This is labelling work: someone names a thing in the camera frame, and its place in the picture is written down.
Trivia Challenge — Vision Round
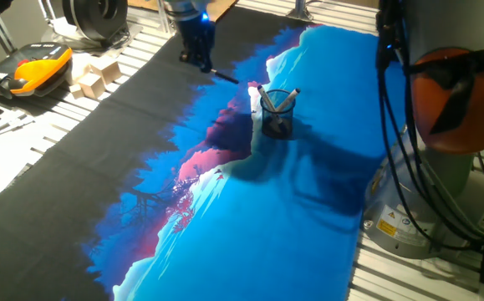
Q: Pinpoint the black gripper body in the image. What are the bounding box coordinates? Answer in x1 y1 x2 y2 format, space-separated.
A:
176 18 217 60

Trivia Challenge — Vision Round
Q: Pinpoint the black and grey pen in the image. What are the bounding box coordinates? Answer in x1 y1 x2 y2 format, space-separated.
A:
201 66 241 85

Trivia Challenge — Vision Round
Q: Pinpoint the black mesh pen holder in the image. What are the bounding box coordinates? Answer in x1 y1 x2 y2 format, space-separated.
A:
260 89 297 140

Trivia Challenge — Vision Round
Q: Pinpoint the brown cardboard sheet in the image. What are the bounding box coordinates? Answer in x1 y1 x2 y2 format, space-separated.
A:
127 0 239 24

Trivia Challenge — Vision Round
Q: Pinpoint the white marker black cap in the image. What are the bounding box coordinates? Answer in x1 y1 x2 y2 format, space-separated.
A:
257 84 287 126
274 87 302 114

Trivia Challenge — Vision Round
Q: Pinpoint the large wooden block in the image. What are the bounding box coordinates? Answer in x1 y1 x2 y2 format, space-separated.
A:
77 73 106 100
89 56 123 86

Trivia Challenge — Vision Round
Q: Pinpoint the black round spool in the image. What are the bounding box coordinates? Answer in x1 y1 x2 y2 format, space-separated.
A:
60 0 129 43

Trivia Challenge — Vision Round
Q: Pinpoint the pale wooden block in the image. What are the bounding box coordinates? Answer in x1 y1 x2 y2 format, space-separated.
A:
68 52 94 84

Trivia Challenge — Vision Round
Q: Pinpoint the orange and black teach pendant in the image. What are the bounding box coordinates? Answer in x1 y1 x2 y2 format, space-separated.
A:
0 41 74 100

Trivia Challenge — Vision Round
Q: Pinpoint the printed landscape cloth mat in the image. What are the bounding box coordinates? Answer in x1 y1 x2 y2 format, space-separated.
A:
0 6 408 301

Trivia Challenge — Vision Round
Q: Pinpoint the upright aluminium post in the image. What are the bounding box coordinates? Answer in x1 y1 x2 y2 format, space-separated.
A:
155 0 176 35

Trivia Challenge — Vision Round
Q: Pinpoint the metal post foot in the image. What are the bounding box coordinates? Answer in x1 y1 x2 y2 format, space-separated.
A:
285 0 314 22

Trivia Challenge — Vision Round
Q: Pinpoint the black cable with inline connector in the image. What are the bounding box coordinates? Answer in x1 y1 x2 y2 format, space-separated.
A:
374 0 484 252

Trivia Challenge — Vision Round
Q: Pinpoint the black strap on arm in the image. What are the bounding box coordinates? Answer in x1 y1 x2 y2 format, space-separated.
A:
406 44 484 135

